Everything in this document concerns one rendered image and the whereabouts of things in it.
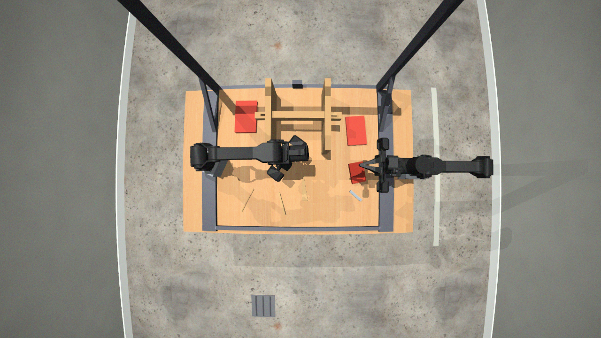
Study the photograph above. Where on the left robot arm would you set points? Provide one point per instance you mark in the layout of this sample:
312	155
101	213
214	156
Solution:
481	166

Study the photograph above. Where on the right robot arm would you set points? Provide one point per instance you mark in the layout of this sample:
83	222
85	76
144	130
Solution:
271	153

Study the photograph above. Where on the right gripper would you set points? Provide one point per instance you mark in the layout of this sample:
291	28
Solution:
275	172

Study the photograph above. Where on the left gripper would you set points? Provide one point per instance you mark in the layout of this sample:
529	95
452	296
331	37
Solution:
382	146

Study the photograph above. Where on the wooden end board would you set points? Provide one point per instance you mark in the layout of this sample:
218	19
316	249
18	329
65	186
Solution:
326	124
270	105

